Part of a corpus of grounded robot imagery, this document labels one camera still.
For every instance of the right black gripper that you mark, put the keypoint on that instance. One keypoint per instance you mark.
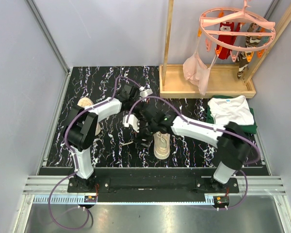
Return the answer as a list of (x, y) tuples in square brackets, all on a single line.
[(138, 139)]

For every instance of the beige sneaker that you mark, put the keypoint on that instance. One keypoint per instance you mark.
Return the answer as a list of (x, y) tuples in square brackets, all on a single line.
[(84, 102), (161, 145)]

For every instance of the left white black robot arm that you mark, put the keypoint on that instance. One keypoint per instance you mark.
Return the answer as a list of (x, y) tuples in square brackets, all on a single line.
[(82, 122)]

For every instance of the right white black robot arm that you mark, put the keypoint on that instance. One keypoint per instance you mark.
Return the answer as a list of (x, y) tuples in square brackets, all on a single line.
[(231, 143)]

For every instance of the black marble pattern mat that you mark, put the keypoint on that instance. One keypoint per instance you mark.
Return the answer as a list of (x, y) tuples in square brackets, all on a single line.
[(97, 83)]

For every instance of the pink bra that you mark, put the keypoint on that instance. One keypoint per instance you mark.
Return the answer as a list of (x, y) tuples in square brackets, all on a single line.
[(196, 72)]

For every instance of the white t-shirt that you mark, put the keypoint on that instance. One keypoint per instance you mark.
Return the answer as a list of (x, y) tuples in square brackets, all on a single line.
[(228, 110)]

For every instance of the green folded garment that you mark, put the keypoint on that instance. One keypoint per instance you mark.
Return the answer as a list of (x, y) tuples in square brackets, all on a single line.
[(251, 129)]

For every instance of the brown striped sock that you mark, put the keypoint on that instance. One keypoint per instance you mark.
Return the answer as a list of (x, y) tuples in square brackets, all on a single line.
[(250, 42)]

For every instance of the red sock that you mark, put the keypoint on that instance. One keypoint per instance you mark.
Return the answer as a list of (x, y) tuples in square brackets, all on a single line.
[(228, 39)]

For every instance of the pink round clip hanger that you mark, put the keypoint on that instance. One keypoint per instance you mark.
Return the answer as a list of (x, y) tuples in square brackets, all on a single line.
[(209, 23)]

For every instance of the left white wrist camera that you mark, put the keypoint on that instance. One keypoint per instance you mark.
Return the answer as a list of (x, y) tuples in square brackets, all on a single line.
[(144, 92)]

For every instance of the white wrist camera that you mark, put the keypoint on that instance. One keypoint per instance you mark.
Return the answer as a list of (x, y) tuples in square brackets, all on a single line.
[(144, 92), (131, 121)]

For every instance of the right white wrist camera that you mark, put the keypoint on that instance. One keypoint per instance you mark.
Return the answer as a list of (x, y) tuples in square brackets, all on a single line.
[(131, 121)]

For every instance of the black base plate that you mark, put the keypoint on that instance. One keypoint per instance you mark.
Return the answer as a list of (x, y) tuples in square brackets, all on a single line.
[(152, 185)]

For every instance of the wooden drying rack frame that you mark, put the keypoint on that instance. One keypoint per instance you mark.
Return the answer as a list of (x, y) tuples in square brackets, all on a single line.
[(223, 75)]

